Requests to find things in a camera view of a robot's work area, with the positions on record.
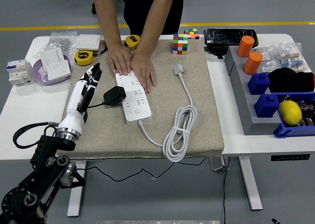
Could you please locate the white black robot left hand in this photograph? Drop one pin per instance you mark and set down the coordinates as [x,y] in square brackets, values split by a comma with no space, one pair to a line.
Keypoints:
[75,101]

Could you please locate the person's right hand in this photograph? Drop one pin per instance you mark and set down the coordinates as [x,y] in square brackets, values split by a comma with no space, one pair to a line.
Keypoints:
[120,59]

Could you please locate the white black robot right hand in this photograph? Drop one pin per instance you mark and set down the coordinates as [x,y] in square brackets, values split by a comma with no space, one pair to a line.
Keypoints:
[276,221]

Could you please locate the person's left hand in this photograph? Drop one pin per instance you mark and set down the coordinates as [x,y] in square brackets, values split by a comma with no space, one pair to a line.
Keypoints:
[144,70]

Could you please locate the white power strip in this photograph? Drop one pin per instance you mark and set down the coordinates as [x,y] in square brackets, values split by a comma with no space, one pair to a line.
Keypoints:
[137,103]

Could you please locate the black plug adapter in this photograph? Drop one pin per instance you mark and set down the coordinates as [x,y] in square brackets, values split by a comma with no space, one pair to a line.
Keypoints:
[114,96]

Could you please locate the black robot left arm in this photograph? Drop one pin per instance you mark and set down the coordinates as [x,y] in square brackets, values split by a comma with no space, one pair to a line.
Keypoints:
[46,145]

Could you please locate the person's left forearm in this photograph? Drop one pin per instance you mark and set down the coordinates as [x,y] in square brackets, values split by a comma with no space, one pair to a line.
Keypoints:
[157,17]

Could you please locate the person's right forearm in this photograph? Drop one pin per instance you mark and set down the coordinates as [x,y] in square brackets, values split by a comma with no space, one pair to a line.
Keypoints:
[108,17]

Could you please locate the small yellow tape measure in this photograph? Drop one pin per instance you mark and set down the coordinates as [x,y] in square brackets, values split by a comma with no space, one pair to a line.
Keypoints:
[132,42]

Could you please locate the large yellow tape measure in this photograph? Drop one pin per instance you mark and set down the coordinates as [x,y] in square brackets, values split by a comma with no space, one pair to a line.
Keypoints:
[83,57]

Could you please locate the purple bowl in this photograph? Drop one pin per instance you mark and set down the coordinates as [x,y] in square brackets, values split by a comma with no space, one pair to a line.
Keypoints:
[40,80]

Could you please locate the large colourful puzzle cube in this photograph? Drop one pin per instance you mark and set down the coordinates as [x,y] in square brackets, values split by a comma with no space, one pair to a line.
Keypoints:
[180,44]

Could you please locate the white table leg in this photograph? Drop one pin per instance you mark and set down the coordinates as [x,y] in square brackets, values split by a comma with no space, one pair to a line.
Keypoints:
[251,184]
[73,204]

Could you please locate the grey-brown mat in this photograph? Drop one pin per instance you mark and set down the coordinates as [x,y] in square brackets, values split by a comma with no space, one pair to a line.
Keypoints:
[110,135]

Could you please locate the person's torso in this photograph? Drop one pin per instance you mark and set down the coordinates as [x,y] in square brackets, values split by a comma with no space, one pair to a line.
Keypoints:
[135,9]

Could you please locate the black office chair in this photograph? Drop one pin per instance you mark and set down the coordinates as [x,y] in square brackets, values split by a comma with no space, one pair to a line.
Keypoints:
[93,9]

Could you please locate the small colourful puzzle cube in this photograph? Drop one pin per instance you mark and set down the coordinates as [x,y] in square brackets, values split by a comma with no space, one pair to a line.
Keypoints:
[192,34]

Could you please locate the clear bag of screws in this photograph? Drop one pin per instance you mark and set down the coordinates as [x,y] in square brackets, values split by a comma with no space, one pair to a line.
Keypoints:
[61,40]

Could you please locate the white circuit breaker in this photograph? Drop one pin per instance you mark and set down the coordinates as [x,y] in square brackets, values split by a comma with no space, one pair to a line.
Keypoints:
[18,72]

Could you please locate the black table control panel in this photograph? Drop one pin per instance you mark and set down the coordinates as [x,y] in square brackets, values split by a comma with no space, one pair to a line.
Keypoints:
[290,157]

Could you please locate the small black holder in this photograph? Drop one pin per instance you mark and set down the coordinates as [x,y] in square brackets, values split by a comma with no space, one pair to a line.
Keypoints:
[216,51]

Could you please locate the blue plastic bin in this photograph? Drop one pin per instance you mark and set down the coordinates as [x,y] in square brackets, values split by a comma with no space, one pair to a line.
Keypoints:
[285,131]

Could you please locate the glossy black tray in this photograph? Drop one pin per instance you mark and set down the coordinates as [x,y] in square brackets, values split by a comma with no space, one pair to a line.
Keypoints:
[229,35]

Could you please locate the orange cylinder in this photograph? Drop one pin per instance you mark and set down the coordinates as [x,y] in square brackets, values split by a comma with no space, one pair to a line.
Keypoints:
[244,46]
[253,64]

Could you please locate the grey stepped block holder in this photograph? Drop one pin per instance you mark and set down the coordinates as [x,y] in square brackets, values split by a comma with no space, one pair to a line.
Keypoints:
[248,120]

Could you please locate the yellow lemon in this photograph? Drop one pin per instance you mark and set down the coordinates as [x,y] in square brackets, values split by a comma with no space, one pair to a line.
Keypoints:
[290,112]

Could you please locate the dark circuit boards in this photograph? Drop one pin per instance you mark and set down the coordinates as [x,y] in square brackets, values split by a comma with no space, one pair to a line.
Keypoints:
[307,113]

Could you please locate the blue block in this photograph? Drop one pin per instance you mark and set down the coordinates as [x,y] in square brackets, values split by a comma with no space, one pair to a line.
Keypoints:
[266,107]
[258,83]

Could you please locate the clear bag of small parts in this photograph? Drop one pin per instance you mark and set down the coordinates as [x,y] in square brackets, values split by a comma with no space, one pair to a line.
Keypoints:
[268,61]

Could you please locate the black cloth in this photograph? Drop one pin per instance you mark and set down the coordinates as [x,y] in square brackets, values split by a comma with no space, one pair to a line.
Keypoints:
[290,80]

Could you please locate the clear bag of resistors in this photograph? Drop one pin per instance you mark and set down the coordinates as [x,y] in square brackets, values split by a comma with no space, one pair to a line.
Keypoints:
[294,59]

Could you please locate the white wall socket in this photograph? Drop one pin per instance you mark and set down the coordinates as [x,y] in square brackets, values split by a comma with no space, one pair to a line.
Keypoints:
[58,71]

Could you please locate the white wall switch plate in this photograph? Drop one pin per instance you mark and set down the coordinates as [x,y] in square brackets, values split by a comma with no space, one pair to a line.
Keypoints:
[87,41]

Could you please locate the white switch panel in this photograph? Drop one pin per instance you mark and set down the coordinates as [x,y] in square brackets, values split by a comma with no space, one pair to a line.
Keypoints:
[51,56]

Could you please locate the grey under-table bracket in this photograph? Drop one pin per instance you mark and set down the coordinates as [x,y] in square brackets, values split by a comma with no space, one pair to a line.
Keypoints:
[216,164]

